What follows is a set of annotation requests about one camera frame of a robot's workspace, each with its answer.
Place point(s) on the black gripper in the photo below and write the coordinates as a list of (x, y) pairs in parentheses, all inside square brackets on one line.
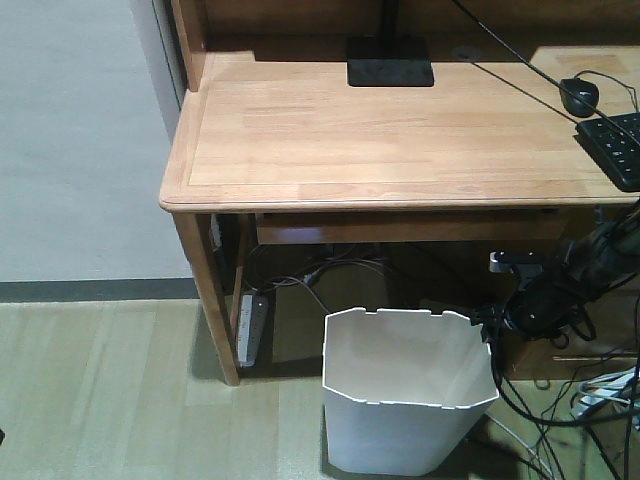
[(536, 312)]

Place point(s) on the white plastic trash bin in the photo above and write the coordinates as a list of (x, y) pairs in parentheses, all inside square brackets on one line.
[(401, 388)]

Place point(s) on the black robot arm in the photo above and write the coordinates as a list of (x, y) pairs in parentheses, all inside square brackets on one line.
[(605, 259)]

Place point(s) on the white power strip right floor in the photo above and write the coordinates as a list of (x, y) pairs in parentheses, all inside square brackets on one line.
[(613, 388)]

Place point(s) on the black keyboard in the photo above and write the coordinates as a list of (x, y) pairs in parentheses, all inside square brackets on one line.
[(614, 147)]

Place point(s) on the grey power strip under desk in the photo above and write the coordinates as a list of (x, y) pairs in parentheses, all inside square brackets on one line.
[(253, 315)]

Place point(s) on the black computer mouse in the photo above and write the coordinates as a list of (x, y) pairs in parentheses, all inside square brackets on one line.
[(579, 97)]

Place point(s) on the wooden desk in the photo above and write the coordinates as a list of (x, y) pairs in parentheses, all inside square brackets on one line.
[(271, 132)]

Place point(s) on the black monitor stand base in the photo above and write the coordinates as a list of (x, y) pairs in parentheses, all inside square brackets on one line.
[(387, 59)]

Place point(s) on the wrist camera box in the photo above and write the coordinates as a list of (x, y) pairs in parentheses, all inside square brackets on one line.
[(502, 261)]

